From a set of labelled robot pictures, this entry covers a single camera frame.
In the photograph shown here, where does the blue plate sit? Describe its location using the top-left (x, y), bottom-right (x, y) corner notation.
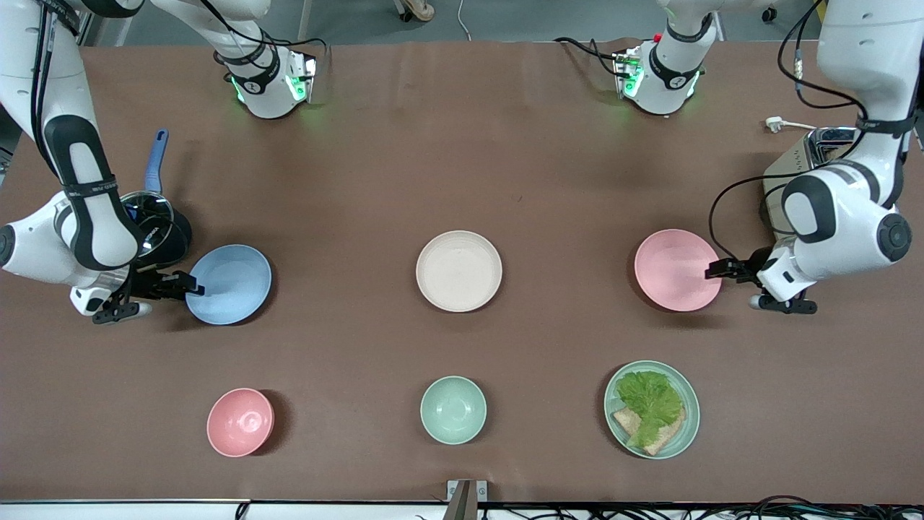
top-left (185, 244), bottom-right (274, 326)

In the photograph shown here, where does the pink plate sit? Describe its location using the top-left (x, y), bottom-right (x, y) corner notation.
top-left (634, 228), bottom-right (723, 313)

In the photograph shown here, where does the glass pan lid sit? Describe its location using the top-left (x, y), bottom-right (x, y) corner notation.
top-left (121, 190), bottom-right (175, 259)

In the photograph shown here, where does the silver toaster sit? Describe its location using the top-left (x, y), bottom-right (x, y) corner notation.
top-left (760, 126), bottom-right (871, 239)

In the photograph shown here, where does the white power plug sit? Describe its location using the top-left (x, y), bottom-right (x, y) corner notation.
top-left (764, 116), bottom-right (818, 135)

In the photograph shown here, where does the small pink bowl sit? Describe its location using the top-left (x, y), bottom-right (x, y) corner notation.
top-left (206, 387), bottom-right (276, 459)

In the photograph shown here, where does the green lettuce leaf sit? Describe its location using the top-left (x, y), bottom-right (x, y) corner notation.
top-left (615, 370), bottom-right (684, 449)

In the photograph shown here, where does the green plate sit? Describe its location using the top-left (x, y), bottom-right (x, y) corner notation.
top-left (603, 360), bottom-right (702, 461)

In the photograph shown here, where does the toast bread slice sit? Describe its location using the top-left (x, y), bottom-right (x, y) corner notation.
top-left (613, 407), bottom-right (687, 456)

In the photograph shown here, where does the beige plate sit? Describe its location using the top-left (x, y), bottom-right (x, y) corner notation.
top-left (415, 230), bottom-right (504, 313)

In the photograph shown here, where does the small green bowl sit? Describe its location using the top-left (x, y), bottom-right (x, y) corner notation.
top-left (419, 375), bottom-right (488, 446)

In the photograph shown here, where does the black pan with blue handle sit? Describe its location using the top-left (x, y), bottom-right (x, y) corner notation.
top-left (118, 128), bottom-right (194, 269)

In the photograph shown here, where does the black cable bundle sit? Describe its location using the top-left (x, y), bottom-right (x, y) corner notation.
top-left (482, 494), bottom-right (924, 520)

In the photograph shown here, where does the black right arm base cable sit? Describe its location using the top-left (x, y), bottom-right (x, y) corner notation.
top-left (195, 0), bottom-right (330, 67)

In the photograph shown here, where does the black arm base cable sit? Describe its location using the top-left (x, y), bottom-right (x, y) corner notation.
top-left (195, 0), bottom-right (330, 67)
top-left (554, 35), bottom-right (630, 77)

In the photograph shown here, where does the black left arm base cable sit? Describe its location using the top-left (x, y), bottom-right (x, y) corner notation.
top-left (554, 35), bottom-right (630, 77)

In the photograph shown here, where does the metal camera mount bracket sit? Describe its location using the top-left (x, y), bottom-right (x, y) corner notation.
top-left (445, 479), bottom-right (489, 520)

